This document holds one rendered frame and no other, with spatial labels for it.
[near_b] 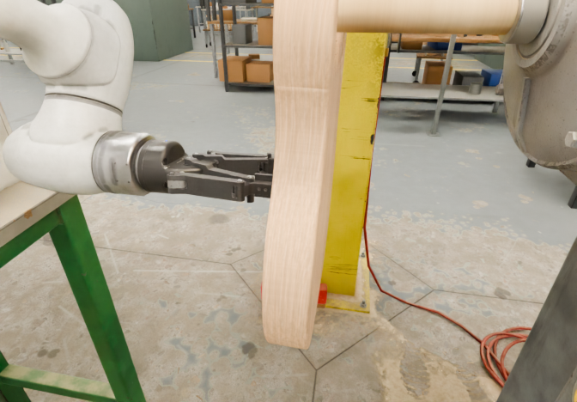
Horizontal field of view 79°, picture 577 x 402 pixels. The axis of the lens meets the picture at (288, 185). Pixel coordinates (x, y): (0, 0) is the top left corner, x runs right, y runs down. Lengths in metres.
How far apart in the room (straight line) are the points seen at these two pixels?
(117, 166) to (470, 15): 0.43
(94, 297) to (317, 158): 0.76
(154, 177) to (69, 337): 1.42
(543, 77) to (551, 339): 0.42
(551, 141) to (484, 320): 1.55
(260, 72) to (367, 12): 5.07
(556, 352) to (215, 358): 1.20
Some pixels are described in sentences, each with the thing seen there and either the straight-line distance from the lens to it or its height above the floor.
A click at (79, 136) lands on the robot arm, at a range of 0.55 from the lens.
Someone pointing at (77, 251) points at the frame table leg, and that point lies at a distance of 0.89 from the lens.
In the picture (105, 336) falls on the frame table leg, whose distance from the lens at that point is 1.06.
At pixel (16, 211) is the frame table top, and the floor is 0.93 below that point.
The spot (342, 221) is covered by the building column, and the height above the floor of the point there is 0.44.
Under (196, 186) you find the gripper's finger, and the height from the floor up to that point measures 1.06.
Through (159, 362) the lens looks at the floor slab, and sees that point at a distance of 1.62.
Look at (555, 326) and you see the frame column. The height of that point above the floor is 0.85.
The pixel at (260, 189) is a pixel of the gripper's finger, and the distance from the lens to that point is 0.42.
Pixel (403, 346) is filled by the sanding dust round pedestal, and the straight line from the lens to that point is 1.65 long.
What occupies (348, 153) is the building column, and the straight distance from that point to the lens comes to 1.33.
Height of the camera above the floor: 1.26
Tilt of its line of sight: 28 degrees down
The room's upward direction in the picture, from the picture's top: straight up
